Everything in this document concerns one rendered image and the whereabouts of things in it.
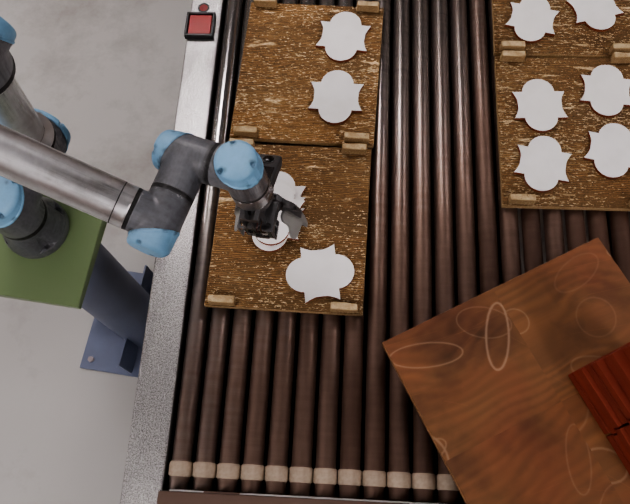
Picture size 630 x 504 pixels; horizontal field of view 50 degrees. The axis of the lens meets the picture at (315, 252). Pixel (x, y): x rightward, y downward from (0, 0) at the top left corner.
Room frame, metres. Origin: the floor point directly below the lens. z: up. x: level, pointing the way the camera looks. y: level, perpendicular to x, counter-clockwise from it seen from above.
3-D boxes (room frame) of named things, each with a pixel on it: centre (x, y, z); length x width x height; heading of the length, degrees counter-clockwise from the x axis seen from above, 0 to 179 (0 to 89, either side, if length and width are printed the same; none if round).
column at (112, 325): (0.71, 0.65, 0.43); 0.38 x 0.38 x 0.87; 73
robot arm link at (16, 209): (0.70, 0.64, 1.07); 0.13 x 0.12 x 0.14; 153
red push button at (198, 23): (1.22, 0.22, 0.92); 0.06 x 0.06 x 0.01; 80
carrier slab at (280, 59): (1.03, -0.05, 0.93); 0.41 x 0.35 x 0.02; 168
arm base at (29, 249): (0.70, 0.65, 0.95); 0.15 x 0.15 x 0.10
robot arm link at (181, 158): (0.58, 0.20, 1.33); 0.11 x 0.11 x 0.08; 63
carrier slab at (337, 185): (0.62, 0.05, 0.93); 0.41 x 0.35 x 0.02; 169
